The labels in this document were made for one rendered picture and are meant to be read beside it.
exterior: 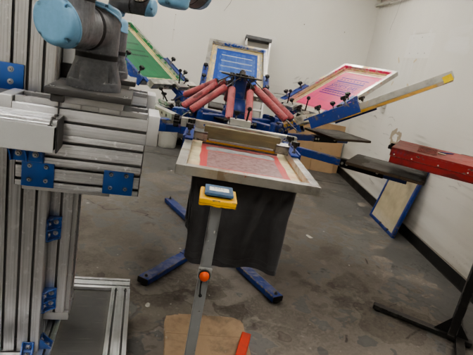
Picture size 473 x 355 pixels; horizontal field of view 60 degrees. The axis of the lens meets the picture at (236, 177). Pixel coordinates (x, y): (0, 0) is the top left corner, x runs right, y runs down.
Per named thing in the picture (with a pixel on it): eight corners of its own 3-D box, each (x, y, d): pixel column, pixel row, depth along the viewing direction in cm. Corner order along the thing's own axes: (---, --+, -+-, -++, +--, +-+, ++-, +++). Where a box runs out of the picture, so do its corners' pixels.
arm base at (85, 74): (61, 86, 112) (63, 48, 109) (70, 81, 126) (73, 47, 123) (119, 95, 115) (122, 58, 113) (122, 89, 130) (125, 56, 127)
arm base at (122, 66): (86, 72, 158) (88, 46, 155) (91, 70, 172) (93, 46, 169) (127, 79, 161) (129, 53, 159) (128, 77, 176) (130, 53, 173)
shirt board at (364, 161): (424, 184, 269) (428, 172, 267) (420, 196, 234) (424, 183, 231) (243, 134, 322) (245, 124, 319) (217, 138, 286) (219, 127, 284)
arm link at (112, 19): (126, 58, 123) (131, 9, 119) (101, 55, 110) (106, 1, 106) (90, 51, 125) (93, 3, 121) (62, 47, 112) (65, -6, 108)
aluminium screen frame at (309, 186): (319, 196, 166) (321, 187, 165) (174, 172, 160) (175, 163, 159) (286, 152, 241) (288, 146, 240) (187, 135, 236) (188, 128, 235)
